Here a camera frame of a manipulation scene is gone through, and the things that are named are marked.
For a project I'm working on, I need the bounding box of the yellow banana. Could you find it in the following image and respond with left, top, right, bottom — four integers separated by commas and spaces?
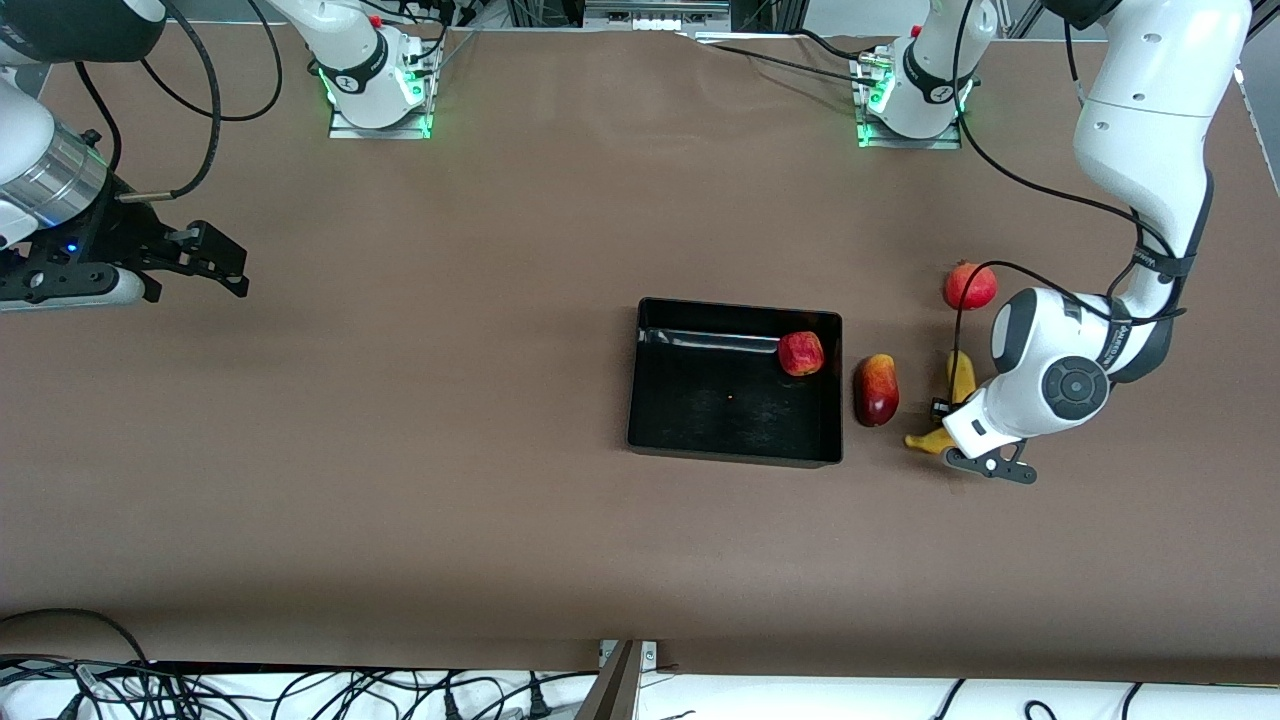
904, 350, 978, 457

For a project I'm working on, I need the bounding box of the small red apple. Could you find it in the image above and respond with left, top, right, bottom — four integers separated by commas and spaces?
778, 331, 826, 378

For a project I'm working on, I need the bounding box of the black plastic box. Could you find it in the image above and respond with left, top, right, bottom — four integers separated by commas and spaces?
626, 296, 844, 469

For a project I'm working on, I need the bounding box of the red yellow mango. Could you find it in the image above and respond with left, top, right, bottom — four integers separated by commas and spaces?
853, 354, 901, 428

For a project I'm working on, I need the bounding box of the red pomegranate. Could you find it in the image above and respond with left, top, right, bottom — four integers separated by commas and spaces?
944, 260, 999, 312

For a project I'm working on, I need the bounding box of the grey connector strip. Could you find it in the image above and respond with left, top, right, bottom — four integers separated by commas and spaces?
583, 0, 732, 32

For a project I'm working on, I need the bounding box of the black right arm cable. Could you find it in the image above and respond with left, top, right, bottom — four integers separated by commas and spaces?
75, 0, 284, 203

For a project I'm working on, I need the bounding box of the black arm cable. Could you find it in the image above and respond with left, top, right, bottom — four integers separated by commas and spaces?
75, 0, 284, 203
950, 0, 1191, 406

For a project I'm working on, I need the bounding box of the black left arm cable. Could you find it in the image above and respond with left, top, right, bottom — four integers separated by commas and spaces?
950, 0, 1191, 406

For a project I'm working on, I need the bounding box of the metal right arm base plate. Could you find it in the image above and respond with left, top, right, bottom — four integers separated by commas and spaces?
328, 40, 435, 140

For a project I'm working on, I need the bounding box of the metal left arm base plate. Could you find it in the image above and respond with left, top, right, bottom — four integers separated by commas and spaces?
856, 50, 964, 150

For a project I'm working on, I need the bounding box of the black looped floor cable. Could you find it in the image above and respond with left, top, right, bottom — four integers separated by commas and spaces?
0, 607, 151, 666

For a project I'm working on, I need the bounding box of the long black base cable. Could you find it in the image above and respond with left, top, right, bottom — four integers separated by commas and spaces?
690, 38, 873, 85

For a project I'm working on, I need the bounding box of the short black base cable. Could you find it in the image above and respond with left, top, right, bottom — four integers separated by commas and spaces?
793, 28, 863, 61

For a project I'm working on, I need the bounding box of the dark metal post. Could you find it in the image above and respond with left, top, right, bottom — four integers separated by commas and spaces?
570, 642, 643, 720

